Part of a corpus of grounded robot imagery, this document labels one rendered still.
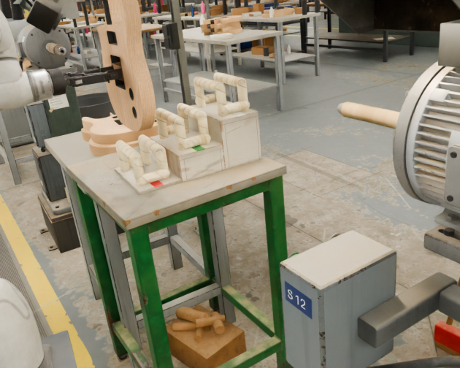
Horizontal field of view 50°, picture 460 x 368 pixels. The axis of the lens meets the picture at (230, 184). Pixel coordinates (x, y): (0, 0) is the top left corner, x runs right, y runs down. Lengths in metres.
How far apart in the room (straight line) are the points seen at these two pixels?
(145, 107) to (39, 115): 1.85
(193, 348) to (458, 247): 1.50
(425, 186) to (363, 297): 0.20
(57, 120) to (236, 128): 1.80
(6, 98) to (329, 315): 1.08
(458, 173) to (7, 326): 0.92
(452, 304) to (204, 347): 1.44
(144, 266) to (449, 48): 1.04
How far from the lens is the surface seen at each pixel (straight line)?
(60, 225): 3.30
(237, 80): 1.68
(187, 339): 2.21
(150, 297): 1.57
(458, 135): 0.77
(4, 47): 1.53
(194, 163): 1.61
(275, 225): 1.72
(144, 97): 1.46
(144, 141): 1.70
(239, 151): 1.68
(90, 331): 2.62
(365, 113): 1.02
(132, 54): 1.47
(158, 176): 1.60
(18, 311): 1.19
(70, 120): 3.28
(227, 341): 2.16
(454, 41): 0.80
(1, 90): 1.50
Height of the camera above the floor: 1.53
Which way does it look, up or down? 23 degrees down
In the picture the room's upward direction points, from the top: 6 degrees counter-clockwise
